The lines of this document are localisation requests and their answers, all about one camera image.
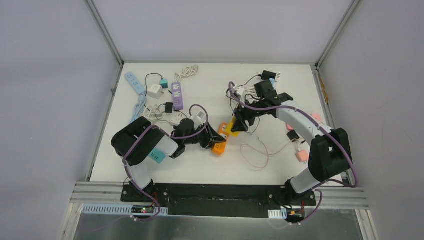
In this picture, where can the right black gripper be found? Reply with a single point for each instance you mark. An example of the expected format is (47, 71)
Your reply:
(242, 115)

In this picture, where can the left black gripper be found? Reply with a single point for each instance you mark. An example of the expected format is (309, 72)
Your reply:
(208, 139)

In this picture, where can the orange power strip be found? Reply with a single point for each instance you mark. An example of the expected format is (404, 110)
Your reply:
(219, 148)

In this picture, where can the black multi-port charger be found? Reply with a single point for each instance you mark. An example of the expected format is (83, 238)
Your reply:
(266, 75)

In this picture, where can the yellow cube socket adapter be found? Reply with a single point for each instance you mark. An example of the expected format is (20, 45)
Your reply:
(232, 127)

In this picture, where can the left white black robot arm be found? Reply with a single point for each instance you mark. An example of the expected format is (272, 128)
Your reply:
(142, 139)

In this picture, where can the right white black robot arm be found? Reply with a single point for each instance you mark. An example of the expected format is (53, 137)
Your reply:
(330, 157)

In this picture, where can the white round socket adapter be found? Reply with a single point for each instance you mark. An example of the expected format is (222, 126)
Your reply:
(176, 119)

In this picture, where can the black small plug adapter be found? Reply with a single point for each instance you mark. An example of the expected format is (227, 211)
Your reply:
(168, 107)

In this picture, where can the white cube socket adapter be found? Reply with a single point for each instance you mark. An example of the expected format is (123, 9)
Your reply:
(155, 91)

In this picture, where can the pink cube socket adapter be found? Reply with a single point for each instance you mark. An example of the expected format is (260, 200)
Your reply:
(317, 117)

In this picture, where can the small pink charger plug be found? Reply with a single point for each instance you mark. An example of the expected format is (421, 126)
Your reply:
(302, 156)

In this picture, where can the teal power strip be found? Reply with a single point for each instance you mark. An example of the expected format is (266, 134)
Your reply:
(157, 155)

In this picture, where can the black power adapter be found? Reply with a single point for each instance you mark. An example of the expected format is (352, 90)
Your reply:
(293, 136)

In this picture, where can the purple power strip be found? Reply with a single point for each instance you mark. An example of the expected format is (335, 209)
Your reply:
(178, 103)

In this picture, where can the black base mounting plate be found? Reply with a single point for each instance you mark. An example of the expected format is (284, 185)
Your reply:
(218, 200)

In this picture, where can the teal small charger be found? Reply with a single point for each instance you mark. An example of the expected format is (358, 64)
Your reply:
(164, 83)

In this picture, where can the light blue power strip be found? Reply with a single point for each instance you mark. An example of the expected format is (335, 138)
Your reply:
(139, 88)

